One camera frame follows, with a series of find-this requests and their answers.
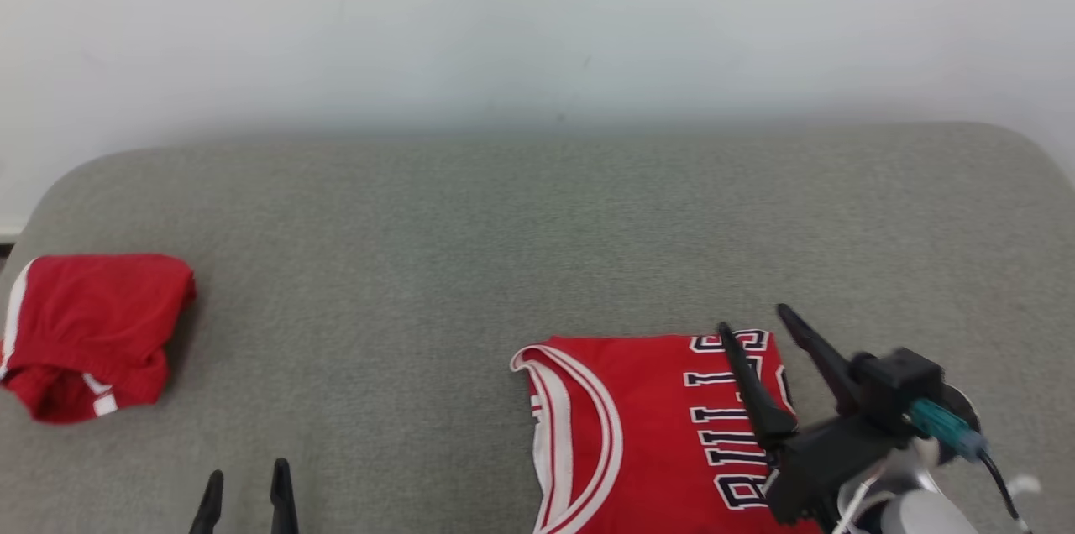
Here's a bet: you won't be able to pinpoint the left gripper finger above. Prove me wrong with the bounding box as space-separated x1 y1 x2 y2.
270 458 300 534
189 469 225 534

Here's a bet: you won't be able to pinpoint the red Bulls jersey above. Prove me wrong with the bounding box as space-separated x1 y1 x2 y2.
510 330 828 534

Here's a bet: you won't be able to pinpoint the white right arm cable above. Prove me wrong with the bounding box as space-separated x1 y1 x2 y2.
827 467 883 534

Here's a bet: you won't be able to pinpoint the black right camera cable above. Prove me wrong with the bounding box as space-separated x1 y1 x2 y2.
978 450 1034 534

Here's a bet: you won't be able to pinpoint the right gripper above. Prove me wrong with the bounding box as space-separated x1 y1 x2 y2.
718 304 925 526

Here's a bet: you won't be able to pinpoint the teal right camera connector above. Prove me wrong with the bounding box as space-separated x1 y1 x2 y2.
907 398 988 461

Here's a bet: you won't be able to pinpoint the red shorts with white stripe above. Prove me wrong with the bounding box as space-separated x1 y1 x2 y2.
0 254 197 424

